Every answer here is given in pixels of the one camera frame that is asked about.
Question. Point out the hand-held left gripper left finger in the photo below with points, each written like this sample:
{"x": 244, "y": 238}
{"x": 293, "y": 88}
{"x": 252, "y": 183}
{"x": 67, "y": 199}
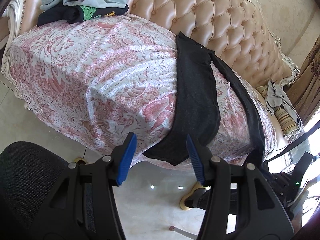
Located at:
{"x": 126, "y": 160}

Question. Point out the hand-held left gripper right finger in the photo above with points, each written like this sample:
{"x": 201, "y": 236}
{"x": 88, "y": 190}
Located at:
{"x": 196, "y": 160}

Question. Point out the dark grey pants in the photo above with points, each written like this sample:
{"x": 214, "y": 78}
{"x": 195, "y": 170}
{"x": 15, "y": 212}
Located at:
{"x": 197, "y": 92}

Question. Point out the yellow slipper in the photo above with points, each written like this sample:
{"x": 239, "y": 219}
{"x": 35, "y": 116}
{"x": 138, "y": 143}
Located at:
{"x": 185, "y": 202}
{"x": 80, "y": 160}

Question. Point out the striped pillow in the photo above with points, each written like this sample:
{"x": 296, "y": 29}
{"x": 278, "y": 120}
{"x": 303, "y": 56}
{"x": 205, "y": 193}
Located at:
{"x": 285, "y": 116}

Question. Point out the white rod with red tip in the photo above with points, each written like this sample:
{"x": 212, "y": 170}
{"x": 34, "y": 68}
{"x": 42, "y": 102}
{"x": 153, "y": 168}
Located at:
{"x": 180, "y": 231}

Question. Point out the grey cloth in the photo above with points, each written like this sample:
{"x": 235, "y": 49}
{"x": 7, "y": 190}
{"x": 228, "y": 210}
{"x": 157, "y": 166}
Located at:
{"x": 275, "y": 95}

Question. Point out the pink floral blanket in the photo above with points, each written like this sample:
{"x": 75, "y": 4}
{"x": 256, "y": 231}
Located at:
{"x": 87, "y": 80}

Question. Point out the black mesh chair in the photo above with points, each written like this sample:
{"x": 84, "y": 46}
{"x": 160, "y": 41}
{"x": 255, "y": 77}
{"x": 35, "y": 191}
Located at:
{"x": 25, "y": 175}

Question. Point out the tufted beige leather headboard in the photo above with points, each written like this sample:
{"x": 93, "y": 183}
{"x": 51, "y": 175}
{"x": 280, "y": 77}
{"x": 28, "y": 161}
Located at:
{"x": 200, "y": 12}

